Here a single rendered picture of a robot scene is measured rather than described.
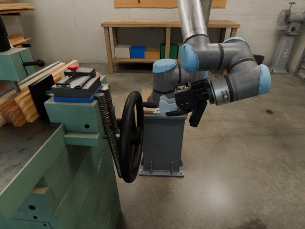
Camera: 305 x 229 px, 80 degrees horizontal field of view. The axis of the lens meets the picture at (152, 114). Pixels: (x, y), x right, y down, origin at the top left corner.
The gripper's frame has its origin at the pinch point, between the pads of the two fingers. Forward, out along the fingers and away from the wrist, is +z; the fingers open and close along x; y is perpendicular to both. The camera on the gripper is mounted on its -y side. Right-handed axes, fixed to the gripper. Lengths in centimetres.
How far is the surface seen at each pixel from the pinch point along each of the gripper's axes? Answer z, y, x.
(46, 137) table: 21.2, 15.1, 24.8
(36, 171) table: 21.6, 11.6, 31.9
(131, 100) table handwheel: 1.6, 13.5, 13.3
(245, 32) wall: -130, -66, -334
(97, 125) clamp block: 11.7, 11.3, 18.3
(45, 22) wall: 227, 80, -315
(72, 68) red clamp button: 15.1, 25.9, 9.3
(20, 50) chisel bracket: 25.5, 34.7, 10.2
